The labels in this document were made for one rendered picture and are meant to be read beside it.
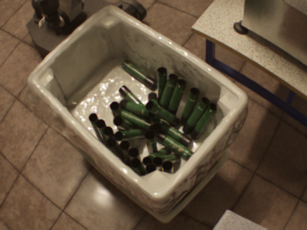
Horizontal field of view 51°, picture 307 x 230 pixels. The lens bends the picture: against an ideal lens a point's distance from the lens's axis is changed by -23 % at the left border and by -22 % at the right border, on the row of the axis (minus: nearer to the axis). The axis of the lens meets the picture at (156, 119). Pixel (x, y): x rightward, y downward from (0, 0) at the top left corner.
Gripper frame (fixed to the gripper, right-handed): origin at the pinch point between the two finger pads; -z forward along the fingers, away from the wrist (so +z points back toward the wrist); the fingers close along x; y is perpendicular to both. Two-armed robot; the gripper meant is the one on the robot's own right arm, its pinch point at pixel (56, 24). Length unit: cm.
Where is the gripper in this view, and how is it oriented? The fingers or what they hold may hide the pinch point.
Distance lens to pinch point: 160.0
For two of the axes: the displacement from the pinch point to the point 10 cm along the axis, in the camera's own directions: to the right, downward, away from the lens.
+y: 9.0, -4.1, 1.5
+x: 4.2, 7.2, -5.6
